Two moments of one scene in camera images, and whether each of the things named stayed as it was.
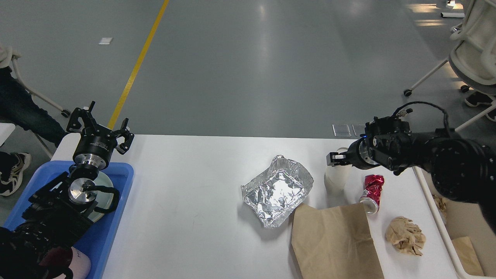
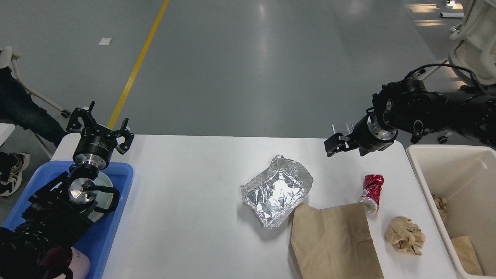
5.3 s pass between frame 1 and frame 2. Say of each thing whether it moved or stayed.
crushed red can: stayed
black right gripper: moved
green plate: stayed
